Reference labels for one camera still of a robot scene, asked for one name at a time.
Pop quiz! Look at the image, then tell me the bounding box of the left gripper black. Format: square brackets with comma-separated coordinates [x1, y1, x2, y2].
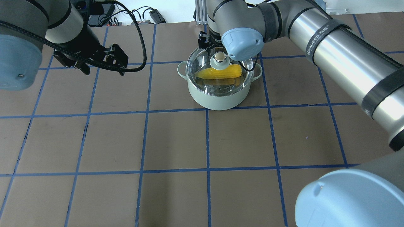
[52, 28, 128, 76]

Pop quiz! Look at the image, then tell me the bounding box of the black power adapter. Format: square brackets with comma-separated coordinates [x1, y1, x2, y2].
[149, 9, 166, 24]

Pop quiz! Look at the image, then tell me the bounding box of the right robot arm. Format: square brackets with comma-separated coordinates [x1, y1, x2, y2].
[204, 0, 404, 227]

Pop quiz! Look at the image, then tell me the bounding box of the black electronics box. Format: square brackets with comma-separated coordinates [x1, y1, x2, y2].
[71, 0, 116, 27]

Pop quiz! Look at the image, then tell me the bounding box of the glass pot lid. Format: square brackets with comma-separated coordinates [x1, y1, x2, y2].
[179, 47, 262, 96]

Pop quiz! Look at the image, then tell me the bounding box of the yellow corn cob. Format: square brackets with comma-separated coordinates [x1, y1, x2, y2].
[194, 64, 242, 79]

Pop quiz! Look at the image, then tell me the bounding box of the aluminium frame post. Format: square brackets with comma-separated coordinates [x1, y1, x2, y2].
[194, 0, 208, 25]

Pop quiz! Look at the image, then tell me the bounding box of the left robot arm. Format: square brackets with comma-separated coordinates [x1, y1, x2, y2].
[0, 0, 128, 91]

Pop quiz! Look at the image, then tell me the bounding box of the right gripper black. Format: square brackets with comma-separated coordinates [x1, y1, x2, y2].
[198, 28, 226, 53]

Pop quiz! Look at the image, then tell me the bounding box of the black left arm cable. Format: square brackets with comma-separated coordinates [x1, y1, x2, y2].
[0, 0, 147, 73]

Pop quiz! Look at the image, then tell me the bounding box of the pale green cooking pot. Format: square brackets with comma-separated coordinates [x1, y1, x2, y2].
[177, 47, 263, 111]

